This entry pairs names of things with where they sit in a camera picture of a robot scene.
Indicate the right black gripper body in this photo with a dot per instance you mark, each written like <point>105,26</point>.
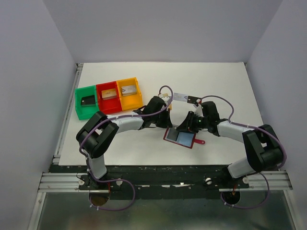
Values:
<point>198,122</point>

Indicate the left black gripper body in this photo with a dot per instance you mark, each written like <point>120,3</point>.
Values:
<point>161,119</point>

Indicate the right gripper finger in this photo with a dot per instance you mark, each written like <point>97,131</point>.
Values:
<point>187,121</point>
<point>183,128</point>

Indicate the red leather card holder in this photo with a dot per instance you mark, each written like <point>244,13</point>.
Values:
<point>185,139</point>

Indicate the black VIP card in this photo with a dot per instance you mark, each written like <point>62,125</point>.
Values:
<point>172,134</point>
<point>193,100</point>

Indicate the white VIP card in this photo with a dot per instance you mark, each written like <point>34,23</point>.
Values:
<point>180,97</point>

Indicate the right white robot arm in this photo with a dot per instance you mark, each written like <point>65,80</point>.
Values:
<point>261,144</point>

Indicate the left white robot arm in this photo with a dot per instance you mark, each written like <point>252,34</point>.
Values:
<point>96,135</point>

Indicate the silver card stack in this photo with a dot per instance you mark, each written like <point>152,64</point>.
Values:
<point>128,90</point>

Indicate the gold card stack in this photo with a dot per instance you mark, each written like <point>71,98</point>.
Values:
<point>109,94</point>

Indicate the black card stack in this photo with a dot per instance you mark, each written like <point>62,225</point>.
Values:
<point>88,101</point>

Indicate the yellow plastic bin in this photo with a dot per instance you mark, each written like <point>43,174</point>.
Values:
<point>133,101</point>

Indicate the red plastic bin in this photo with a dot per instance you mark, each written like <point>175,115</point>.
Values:
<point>111,106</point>

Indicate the green plastic bin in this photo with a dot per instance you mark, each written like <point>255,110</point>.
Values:
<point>84,113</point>

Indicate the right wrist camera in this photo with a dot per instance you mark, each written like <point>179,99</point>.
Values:
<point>198,107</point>

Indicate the aluminium frame rail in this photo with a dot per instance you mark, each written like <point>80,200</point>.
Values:
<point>57,154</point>

